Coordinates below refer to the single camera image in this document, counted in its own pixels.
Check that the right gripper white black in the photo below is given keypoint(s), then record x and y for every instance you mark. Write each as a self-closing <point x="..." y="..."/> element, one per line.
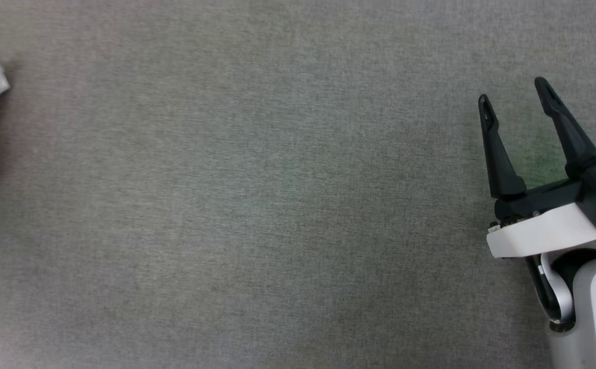
<point x="538" y="233"/>

